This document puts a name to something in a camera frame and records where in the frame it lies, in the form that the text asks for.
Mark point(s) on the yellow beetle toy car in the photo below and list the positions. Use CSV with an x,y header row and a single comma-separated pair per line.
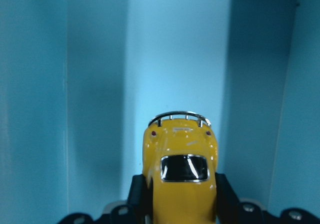
x,y
180,159

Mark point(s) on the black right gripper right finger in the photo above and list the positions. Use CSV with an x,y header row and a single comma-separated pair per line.
x,y
227,200

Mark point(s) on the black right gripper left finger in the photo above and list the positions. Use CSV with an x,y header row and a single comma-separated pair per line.
x,y
140,199

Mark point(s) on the light blue plastic bin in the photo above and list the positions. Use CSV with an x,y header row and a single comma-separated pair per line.
x,y
80,79

